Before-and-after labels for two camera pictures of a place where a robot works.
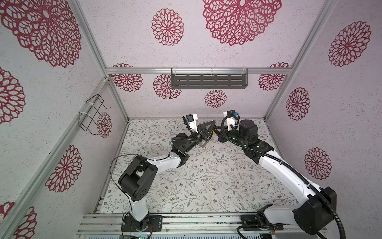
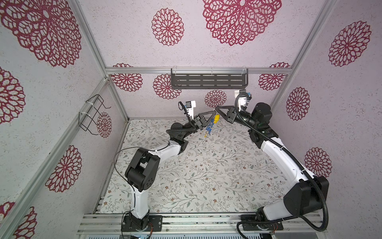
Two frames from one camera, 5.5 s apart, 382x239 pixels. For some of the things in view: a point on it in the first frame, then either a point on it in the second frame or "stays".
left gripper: x=204 y=133 -> x=201 y=122
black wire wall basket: x=86 y=119 stays
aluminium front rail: x=173 y=225 stays
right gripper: x=222 y=135 -> x=232 y=111
